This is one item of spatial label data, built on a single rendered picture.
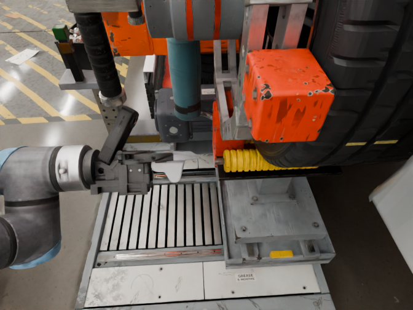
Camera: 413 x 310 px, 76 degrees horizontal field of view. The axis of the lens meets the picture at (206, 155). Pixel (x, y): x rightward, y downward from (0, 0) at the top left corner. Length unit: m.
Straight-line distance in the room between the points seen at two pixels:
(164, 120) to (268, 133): 0.77
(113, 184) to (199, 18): 0.34
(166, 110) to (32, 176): 0.58
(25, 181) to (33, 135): 1.22
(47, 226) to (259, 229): 0.61
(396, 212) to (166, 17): 0.45
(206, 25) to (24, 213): 0.47
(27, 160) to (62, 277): 0.70
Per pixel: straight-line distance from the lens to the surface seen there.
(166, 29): 0.55
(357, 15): 0.31
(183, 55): 0.72
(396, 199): 0.35
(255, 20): 0.33
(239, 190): 0.99
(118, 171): 0.52
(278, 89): 0.27
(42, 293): 1.22
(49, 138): 1.71
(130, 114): 0.52
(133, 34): 1.10
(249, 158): 0.67
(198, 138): 1.33
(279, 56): 0.33
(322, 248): 1.04
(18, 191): 0.58
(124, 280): 1.03
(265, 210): 0.96
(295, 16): 0.34
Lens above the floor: 1.03
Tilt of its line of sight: 48 degrees down
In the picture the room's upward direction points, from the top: straight up
